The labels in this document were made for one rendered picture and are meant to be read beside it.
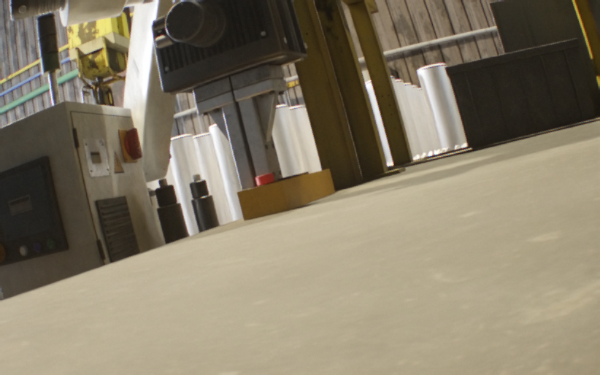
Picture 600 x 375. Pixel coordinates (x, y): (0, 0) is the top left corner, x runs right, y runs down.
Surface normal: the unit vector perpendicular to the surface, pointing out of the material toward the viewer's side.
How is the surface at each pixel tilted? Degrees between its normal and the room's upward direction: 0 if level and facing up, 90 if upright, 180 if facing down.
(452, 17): 90
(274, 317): 0
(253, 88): 90
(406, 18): 90
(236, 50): 90
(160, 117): 144
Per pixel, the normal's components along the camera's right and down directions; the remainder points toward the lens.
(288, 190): 0.91, -0.22
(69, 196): -0.14, 0.04
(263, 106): -0.34, 0.10
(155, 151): 0.45, 0.73
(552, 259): -0.25, -0.97
